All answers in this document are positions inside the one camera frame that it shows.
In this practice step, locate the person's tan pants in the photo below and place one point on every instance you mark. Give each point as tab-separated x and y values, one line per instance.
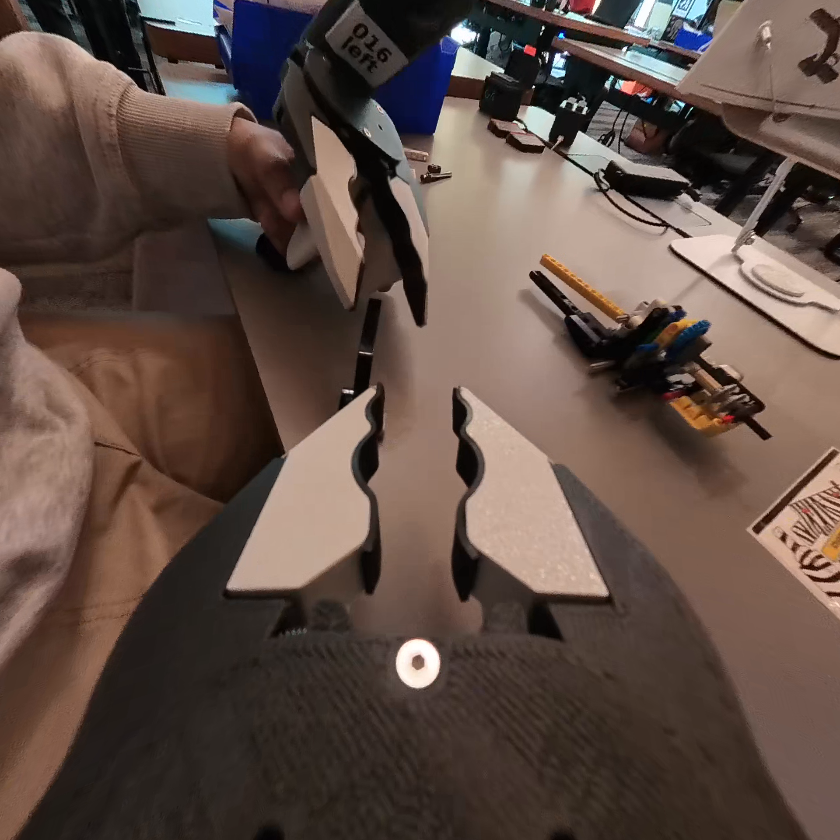
138	446

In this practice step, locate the person's left forearm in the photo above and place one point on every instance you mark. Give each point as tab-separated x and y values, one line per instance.
98	151

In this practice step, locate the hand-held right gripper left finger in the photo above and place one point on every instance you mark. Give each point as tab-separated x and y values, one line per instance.
308	512

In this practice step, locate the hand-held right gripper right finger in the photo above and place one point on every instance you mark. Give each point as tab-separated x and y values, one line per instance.
525	518

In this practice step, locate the person's grey sweater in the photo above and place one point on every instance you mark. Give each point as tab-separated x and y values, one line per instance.
36	426

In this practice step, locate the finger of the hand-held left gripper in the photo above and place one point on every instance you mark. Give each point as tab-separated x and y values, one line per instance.
334	223
412	243

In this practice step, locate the wooden background table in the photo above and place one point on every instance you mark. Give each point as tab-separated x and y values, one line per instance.
610	39

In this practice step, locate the white base board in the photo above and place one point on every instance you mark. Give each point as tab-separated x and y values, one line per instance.
787	295

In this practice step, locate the zebra print card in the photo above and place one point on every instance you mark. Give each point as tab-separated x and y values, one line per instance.
810	525

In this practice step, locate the black charger block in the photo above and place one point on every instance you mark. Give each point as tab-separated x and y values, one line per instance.
569	121

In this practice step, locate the person's left hand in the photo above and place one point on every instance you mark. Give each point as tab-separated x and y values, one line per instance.
266	177

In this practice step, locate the small white block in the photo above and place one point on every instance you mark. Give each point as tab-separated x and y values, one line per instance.
415	155

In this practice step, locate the black box device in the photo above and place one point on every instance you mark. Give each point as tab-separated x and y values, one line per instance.
502	92

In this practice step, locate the blue plastic bin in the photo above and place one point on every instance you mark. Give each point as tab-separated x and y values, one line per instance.
420	98

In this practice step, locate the multicoloured lego assembly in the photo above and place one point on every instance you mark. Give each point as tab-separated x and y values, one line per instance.
663	354

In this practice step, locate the white tag board stand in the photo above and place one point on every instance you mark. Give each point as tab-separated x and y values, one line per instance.
754	72

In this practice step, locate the brown pad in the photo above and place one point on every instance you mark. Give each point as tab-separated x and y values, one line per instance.
502	127
525	142

